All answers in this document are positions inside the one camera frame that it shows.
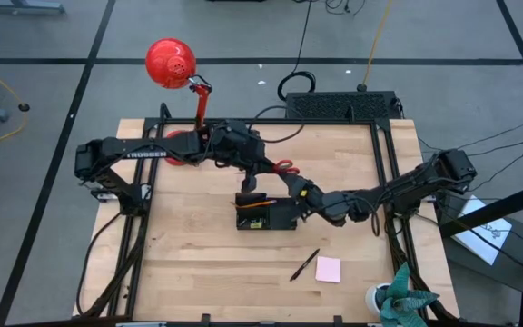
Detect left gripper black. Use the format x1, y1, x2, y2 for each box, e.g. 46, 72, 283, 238
224, 129, 291, 193

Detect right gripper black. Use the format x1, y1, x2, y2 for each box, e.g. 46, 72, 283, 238
281, 171, 331, 223

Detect red-handled scissors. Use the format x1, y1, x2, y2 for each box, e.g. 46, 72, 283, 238
272, 158, 301, 177

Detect orange pencil pink eraser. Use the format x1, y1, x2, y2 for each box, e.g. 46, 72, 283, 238
232, 199, 279, 210

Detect black pen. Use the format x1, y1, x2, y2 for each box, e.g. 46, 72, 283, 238
289, 248, 321, 282

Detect pink sticky note pad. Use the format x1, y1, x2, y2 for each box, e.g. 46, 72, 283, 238
314, 255, 342, 284

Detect black mesh desk organizer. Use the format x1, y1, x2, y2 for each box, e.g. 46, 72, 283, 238
235, 191, 300, 232

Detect black computer tower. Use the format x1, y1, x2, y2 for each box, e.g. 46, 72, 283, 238
283, 90, 403, 121

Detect red desk lamp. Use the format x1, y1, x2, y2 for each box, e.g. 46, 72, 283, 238
145, 37, 213, 167

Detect green plant in white pot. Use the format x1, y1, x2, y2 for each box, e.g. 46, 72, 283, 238
364, 262, 440, 327

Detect white printed board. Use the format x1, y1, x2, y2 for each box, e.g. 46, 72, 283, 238
451, 194, 513, 267

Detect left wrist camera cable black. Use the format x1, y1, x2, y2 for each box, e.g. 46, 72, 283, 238
246, 104, 306, 144

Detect black aluminium table frame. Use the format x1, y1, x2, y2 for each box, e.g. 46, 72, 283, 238
123, 102, 430, 327

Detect black cable bundle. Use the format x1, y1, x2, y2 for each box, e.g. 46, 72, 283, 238
386, 213, 460, 326
84, 217, 149, 319

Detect black coiled hanging cable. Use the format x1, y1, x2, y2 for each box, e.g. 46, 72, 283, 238
277, 0, 317, 102

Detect tangled black cables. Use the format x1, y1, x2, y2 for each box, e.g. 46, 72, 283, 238
324, 0, 367, 15

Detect thin black floor cable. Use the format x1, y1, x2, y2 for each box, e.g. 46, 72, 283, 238
418, 115, 523, 154
465, 131, 523, 159
468, 134, 523, 192

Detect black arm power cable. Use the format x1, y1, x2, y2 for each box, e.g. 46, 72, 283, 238
74, 211, 124, 318

